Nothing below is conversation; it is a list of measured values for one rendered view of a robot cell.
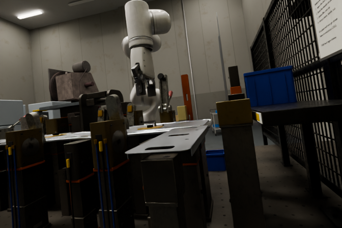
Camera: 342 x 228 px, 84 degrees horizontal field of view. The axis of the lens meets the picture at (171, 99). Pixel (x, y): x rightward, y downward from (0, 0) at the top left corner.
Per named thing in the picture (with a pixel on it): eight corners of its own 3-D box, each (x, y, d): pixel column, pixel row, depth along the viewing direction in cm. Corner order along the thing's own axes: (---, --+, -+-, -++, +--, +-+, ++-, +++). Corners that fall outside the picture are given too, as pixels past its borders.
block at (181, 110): (187, 195, 77) (176, 106, 79) (189, 192, 80) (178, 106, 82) (195, 195, 76) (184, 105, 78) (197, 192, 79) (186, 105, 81)
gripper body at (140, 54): (138, 53, 72) (141, 81, 72) (124, 45, 62) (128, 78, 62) (156, 49, 70) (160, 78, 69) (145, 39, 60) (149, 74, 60)
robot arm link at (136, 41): (136, 47, 72) (136, 55, 72) (123, 39, 63) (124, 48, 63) (156, 43, 70) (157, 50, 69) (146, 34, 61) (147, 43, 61)
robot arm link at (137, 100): (153, 108, 134) (130, 110, 132) (152, 98, 143) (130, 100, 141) (149, 38, 104) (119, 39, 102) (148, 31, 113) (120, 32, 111)
